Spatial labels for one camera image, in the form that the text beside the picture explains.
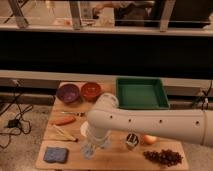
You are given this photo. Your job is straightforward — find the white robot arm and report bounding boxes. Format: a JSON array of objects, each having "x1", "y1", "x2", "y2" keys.
[{"x1": 81, "y1": 93, "x2": 213, "y2": 159}]

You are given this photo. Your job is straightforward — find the purple bowl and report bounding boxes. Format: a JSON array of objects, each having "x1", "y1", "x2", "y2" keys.
[{"x1": 56, "y1": 84, "x2": 80, "y2": 103}]

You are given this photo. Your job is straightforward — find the orange bowl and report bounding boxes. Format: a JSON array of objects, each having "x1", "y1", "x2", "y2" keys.
[{"x1": 81, "y1": 82, "x2": 102, "y2": 102}]

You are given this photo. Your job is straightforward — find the white cup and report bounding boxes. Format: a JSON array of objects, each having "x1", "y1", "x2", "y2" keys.
[{"x1": 80, "y1": 121, "x2": 88, "y2": 137}]

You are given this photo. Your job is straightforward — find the blue sponge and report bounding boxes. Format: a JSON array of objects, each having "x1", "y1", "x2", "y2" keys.
[{"x1": 43, "y1": 147, "x2": 69, "y2": 164}]

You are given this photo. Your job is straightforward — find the metal fork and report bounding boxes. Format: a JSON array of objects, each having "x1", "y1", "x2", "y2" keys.
[{"x1": 61, "y1": 111, "x2": 85, "y2": 117}]

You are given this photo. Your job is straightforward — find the orange carrot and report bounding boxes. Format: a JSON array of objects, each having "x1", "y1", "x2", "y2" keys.
[{"x1": 50, "y1": 116, "x2": 76, "y2": 126}]

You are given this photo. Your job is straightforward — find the small metal can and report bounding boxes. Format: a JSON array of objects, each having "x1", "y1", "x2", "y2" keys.
[{"x1": 126, "y1": 133, "x2": 139, "y2": 149}]

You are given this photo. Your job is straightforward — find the orange apple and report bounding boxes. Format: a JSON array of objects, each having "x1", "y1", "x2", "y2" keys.
[{"x1": 143, "y1": 135, "x2": 157, "y2": 145}]

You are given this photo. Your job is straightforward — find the green plastic tray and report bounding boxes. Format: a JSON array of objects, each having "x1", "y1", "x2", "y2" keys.
[{"x1": 116, "y1": 78, "x2": 170, "y2": 110}]

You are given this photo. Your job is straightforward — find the bunch of dark grapes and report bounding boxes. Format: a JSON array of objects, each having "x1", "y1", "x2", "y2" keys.
[{"x1": 143, "y1": 149, "x2": 183, "y2": 167}]

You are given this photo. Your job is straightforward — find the black power adapter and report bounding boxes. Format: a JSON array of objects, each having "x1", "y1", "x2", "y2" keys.
[{"x1": 7, "y1": 119, "x2": 19, "y2": 128}]

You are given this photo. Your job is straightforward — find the black cable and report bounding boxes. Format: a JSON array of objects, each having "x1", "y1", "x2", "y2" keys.
[{"x1": 0, "y1": 81, "x2": 34, "y2": 150}]

